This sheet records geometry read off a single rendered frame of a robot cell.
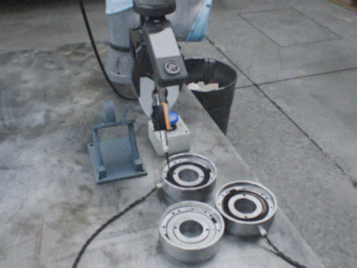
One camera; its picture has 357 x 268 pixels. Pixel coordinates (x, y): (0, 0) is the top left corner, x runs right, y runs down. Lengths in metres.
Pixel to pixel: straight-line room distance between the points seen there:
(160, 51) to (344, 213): 1.50
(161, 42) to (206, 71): 1.50
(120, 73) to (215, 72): 1.07
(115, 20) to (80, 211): 0.52
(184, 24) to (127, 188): 0.45
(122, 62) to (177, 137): 0.34
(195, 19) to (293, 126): 1.53
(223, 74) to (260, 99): 0.62
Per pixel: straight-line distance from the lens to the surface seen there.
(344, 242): 1.94
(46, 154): 0.96
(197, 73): 2.22
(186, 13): 1.09
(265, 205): 0.78
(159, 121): 0.79
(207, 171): 0.84
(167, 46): 0.71
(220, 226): 0.74
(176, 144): 0.91
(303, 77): 3.06
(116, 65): 1.18
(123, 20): 1.12
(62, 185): 0.87
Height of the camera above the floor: 1.36
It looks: 35 degrees down
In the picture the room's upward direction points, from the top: 1 degrees clockwise
